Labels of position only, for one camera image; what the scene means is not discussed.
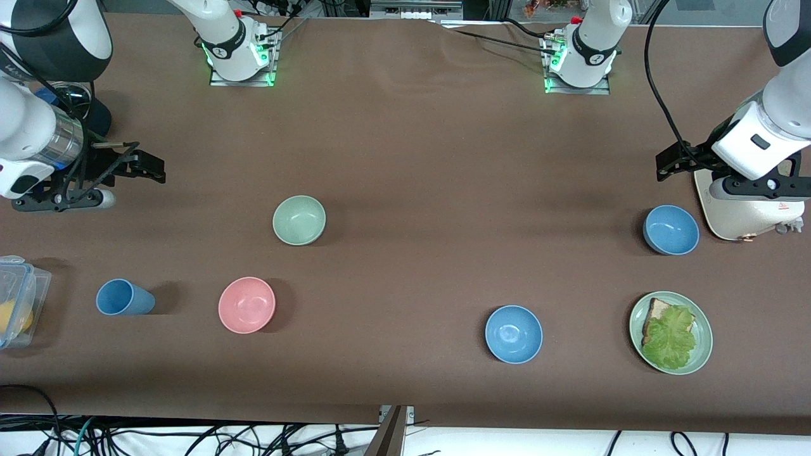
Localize aluminium table profile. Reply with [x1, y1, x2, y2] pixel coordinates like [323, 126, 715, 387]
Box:
[364, 405, 414, 456]

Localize clear plastic food container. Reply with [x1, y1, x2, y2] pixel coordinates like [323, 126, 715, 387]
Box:
[0, 255, 53, 350]

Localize cream toaster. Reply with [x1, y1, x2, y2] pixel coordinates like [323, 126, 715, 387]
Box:
[694, 158, 805, 242]

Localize bread slice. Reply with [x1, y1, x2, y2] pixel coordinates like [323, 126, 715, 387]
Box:
[642, 298, 682, 346]

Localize green lettuce leaf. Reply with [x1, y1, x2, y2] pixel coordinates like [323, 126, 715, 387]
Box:
[642, 305, 698, 371]

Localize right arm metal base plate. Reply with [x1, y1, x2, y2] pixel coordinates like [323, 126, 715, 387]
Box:
[209, 25, 280, 87]

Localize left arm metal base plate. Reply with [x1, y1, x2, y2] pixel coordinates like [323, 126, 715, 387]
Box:
[543, 35, 612, 96]

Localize thick black cable loop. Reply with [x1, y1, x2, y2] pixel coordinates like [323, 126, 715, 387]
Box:
[0, 384, 61, 456]

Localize white power strip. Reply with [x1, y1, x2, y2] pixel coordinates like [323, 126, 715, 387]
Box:
[369, 0, 464, 20]

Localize blue cup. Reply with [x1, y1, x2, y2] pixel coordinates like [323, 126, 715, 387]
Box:
[96, 279, 156, 316]

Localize blue bowl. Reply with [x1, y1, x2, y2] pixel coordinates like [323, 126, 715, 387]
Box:
[485, 305, 544, 365]
[643, 205, 700, 256]

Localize teal cable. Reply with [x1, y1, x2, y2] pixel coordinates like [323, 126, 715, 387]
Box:
[73, 417, 97, 456]

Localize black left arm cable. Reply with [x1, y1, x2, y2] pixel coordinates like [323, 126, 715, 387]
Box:
[644, 0, 698, 156]

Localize pink bowl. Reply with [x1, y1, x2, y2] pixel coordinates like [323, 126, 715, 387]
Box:
[218, 277, 277, 334]

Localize black pot with glass lid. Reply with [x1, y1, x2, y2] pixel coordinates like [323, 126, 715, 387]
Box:
[35, 81, 113, 137]

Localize thin black cable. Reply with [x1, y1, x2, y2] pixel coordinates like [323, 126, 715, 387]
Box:
[444, 19, 561, 58]

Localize green plate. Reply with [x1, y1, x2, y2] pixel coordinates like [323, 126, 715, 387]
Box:
[629, 291, 713, 376]

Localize brown table cloth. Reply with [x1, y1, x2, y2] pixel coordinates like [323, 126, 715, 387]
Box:
[0, 13, 811, 436]

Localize green bowl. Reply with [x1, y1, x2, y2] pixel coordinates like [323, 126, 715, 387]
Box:
[272, 195, 327, 246]

